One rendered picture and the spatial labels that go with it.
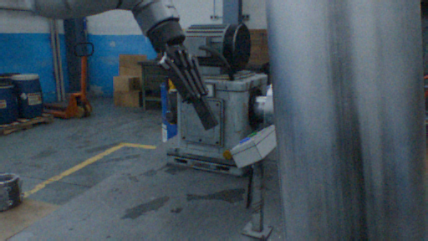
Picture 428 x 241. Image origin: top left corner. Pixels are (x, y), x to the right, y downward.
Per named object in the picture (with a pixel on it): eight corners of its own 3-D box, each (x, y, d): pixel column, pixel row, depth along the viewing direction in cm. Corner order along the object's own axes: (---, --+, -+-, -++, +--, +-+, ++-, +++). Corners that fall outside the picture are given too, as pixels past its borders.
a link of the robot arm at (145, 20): (177, -4, 78) (190, 20, 78) (149, 17, 83) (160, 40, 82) (153, -8, 70) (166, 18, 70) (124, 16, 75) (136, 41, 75)
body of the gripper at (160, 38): (164, 19, 71) (185, 60, 71) (185, 20, 78) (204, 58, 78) (139, 38, 74) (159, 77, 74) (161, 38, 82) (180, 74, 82)
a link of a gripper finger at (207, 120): (203, 95, 75) (201, 96, 75) (217, 125, 75) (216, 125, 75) (192, 101, 77) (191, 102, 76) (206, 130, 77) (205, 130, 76)
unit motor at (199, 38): (187, 117, 165) (185, 24, 155) (253, 125, 151) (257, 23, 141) (155, 130, 142) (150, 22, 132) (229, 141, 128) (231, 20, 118)
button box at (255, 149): (260, 149, 100) (252, 132, 100) (282, 140, 96) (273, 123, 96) (237, 169, 85) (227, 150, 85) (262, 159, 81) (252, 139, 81)
